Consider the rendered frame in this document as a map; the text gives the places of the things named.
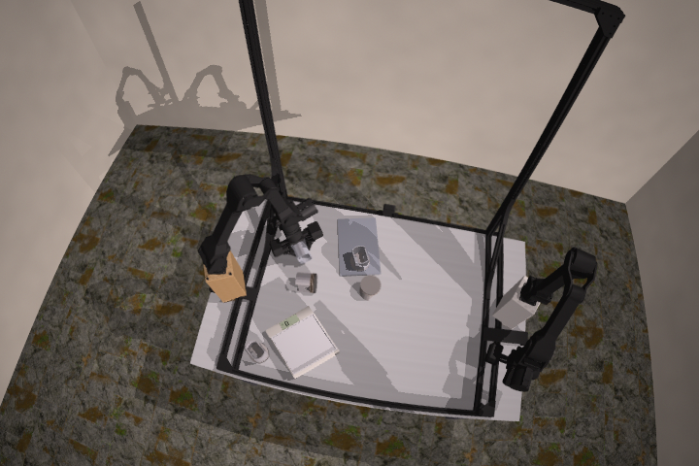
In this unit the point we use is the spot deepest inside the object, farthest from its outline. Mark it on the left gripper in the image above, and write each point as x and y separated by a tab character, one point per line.
494	354

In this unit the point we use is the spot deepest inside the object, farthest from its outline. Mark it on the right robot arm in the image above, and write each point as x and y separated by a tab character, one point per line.
240	197

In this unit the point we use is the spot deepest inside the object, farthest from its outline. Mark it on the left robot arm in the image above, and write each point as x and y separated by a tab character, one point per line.
541	345

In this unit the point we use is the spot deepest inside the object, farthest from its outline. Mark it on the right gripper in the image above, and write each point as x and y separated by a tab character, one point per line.
284	247

